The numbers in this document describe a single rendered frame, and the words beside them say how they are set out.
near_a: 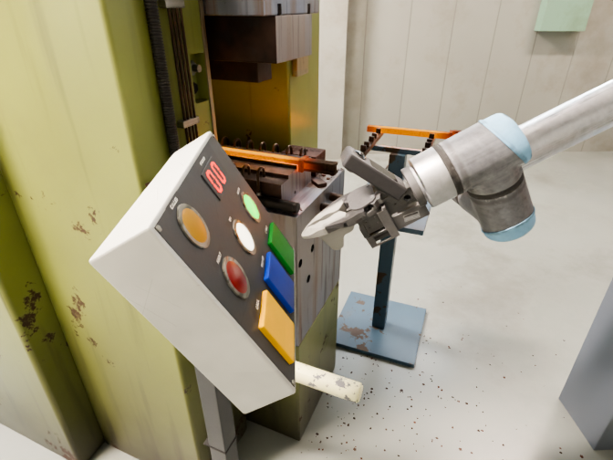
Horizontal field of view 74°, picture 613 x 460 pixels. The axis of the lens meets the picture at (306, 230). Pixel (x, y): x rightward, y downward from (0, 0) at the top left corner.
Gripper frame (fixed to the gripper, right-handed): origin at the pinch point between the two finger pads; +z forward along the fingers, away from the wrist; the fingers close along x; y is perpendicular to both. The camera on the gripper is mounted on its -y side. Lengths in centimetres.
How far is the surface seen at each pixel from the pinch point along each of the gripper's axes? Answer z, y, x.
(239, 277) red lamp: 5.4, -8.4, -20.2
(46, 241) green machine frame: 64, -17, 27
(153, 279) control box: 9.5, -16.5, -27.1
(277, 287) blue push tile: 5.1, -0.4, -13.2
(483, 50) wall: -151, 93, 350
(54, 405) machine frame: 102, 24, 22
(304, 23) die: -16, -26, 49
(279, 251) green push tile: 5.1, -0.4, -3.3
